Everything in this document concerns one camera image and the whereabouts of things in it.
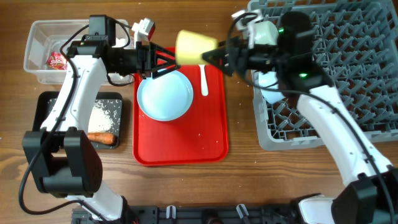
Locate black cable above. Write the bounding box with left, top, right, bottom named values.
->
left=17, top=18, right=137, bottom=218
left=225, top=12, right=389, bottom=215

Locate black waste tray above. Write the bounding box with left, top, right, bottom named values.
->
left=32, top=91, right=123, bottom=149

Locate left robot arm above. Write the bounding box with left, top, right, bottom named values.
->
left=22, top=15, right=178, bottom=223

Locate white rice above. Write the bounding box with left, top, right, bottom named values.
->
left=88, top=99, right=122, bottom=134

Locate left black cable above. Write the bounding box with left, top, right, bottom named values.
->
left=17, top=18, right=137, bottom=218

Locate orange carrot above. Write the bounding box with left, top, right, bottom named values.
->
left=88, top=133, right=117, bottom=145

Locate clear plastic waste bin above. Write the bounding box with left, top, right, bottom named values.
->
left=24, top=19, right=134, bottom=85

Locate green bowl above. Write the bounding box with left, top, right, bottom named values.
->
left=254, top=21, right=279, bottom=45

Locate yellow plastic cup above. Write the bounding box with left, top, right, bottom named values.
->
left=175, top=30, right=218, bottom=65

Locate large light blue plate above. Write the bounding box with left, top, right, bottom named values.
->
left=136, top=71, right=194, bottom=121

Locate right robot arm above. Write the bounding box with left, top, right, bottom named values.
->
left=198, top=11, right=397, bottom=223

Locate right black cable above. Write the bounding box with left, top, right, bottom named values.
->
left=225, top=12, right=389, bottom=215

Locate white plastic spoon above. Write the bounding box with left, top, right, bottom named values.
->
left=199, top=65, right=209, bottom=96

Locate red snack wrapper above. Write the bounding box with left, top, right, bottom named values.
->
left=46, top=52, right=67, bottom=70

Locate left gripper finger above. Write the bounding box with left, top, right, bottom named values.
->
left=149, top=42, right=175, bottom=62
left=151, top=65, right=180, bottom=78

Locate white napkin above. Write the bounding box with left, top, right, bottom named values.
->
left=114, top=38, right=128, bottom=48

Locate red serving tray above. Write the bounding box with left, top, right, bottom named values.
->
left=132, top=65, right=229, bottom=166

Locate grey dishwasher rack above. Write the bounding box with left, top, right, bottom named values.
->
left=248, top=1, right=397, bottom=151

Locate small light blue bowl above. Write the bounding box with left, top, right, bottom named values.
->
left=258, top=72, right=285, bottom=104

